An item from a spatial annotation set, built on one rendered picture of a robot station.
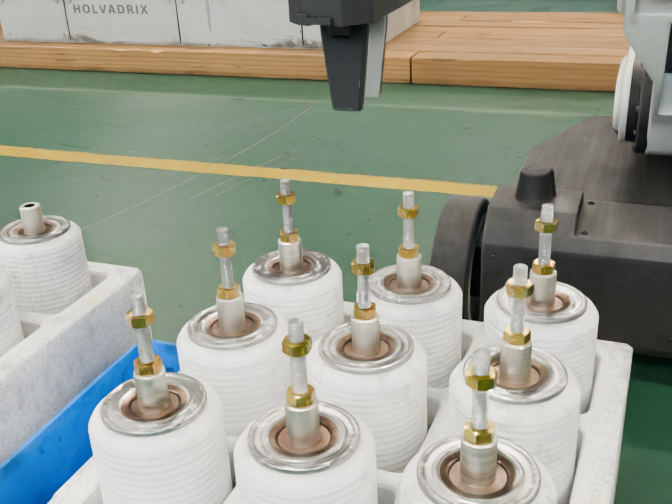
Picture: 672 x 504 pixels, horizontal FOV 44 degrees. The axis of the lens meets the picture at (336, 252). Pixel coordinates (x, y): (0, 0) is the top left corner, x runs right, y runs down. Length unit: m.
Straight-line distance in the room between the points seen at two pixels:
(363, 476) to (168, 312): 0.77
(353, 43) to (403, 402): 0.27
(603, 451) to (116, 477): 0.36
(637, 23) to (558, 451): 0.53
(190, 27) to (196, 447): 2.40
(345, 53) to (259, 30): 2.25
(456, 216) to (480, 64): 1.48
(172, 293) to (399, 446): 0.74
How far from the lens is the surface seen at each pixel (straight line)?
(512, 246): 1.01
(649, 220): 1.08
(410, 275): 0.74
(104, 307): 0.95
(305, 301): 0.76
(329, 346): 0.66
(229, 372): 0.67
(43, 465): 0.87
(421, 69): 2.55
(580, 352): 0.72
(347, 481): 0.54
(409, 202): 0.71
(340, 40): 0.55
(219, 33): 2.86
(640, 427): 1.03
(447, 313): 0.73
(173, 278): 1.38
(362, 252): 0.61
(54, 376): 0.90
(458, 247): 1.03
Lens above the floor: 0.59
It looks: 25 degrees down
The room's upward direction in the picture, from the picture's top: 3 degrees counter-clockwise
